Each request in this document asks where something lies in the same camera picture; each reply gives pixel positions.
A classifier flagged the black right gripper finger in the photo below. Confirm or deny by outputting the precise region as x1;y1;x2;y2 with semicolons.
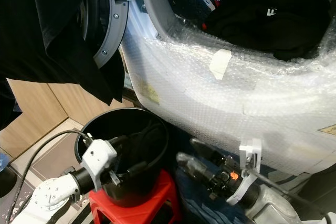
175;152;214;180
190;137;219;165

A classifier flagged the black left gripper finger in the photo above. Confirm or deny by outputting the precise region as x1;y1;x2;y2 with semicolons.
133;158;160;181
128;123;158;147

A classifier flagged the white front-load washing machine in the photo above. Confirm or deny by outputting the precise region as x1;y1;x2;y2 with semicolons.
118;0;336;183

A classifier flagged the black clothes pile with logo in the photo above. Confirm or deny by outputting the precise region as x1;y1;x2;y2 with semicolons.
204;0;332;61

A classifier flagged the black garment in bucket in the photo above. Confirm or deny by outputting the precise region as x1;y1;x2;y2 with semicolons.
123;121;167;176

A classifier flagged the red plastic stool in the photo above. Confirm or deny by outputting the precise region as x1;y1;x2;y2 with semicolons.
88;169;182;224

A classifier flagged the clear bubble wrap sheet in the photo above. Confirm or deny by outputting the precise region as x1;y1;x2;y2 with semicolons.
120;22;336;177

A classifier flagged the yellow warning sticker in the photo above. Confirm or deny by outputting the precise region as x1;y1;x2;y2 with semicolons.
139;80;161;105

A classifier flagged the black plastic bucket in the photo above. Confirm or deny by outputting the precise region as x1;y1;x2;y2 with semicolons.
73;108;170;207

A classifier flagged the blue plastic shoe cover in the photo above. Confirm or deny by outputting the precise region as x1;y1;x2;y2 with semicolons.
0;151;9;173

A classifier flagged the black round floor object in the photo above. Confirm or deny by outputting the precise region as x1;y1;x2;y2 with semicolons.
0;168;18;199

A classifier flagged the light wooden cabinet panel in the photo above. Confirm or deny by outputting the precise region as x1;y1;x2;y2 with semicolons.
0;80;127;159

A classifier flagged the beige masking tape piece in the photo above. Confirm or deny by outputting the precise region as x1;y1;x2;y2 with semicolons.
209;49;234;81

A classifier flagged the grey skull pattern floor mat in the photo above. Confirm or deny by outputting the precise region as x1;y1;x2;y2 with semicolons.
0;190;44;224

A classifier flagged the grey round washer door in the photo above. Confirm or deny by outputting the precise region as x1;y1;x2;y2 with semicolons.
84;0;135;70

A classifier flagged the black hanging t-shirt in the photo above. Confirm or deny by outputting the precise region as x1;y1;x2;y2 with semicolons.
0;0;127;130

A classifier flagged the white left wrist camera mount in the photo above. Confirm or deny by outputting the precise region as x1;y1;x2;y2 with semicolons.
81;138;119;191

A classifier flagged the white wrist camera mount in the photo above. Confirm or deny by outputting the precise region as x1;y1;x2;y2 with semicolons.
226;138;264;207
81;138;119;191

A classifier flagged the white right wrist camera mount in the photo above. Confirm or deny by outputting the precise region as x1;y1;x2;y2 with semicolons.
226;138;264;207

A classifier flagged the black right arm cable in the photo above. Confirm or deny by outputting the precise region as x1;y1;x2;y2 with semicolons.
248;168;336;218

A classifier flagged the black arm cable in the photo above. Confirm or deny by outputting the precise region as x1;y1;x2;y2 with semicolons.
24;129;95;224
248;168;336;218

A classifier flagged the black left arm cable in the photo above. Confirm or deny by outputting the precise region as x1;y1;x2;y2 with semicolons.
24;129;95;224

